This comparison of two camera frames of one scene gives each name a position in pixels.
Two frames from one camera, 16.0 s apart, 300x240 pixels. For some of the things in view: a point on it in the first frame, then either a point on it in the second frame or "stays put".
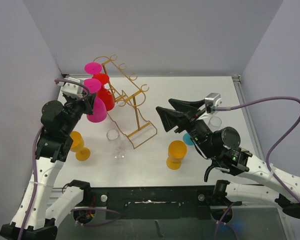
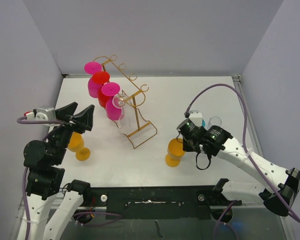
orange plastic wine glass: (177, 149) stays put
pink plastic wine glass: (99, 112) to (112, 89)
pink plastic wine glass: (93, 68) stays put
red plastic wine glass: (104, 93) stays put
